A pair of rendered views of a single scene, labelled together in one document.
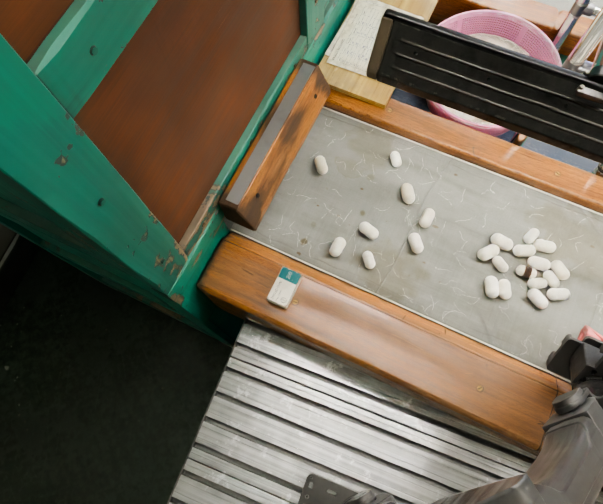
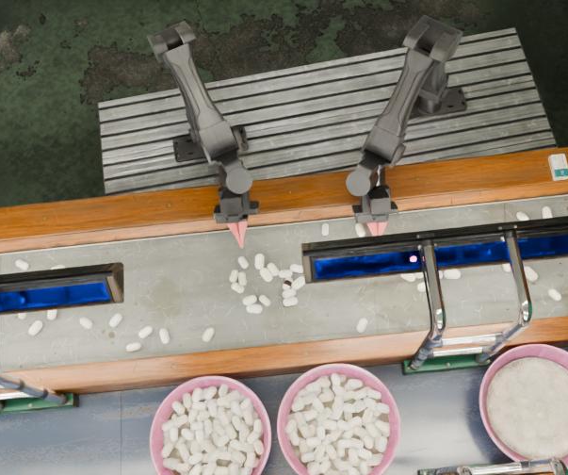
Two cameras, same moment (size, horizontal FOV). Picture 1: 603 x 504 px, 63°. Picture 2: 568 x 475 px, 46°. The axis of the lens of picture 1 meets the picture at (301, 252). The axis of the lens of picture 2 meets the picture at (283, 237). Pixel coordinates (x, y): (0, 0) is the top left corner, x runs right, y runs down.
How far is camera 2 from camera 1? 121 cm
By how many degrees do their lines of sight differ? 38
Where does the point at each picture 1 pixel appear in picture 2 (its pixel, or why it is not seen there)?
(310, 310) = (534, 166)
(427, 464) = (410, 148)
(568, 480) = (413, 83)
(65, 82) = not seen: outside the picture
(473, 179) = (494, 312)
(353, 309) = (511, 180)
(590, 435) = (397, 123)
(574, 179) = not seen: hidden behind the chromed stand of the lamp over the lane
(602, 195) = (409, 338)
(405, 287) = (489, 216)
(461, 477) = not seen: hidden behind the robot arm
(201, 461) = (525, 83)
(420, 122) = (559, 327)
